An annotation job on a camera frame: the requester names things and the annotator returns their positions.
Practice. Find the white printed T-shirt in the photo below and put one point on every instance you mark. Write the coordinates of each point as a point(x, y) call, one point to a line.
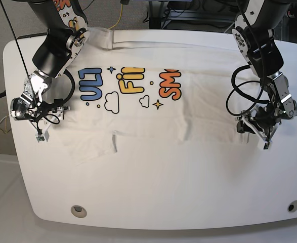
point(149, 94)

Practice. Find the grey table grommet left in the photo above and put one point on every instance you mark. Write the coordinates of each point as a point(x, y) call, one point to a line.
point(78, 211)

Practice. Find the black aluminium frame rack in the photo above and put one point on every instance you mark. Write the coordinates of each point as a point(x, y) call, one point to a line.
point(216, 14)

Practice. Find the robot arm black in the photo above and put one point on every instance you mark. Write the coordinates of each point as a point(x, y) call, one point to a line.
point(254, 33)
point(67, 32)

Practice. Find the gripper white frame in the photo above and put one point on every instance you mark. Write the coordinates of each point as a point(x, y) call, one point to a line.
point(52, 115)
point(262, 122)

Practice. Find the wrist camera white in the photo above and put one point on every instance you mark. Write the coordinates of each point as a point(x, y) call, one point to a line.
point(266, 145)
point(43, 137)

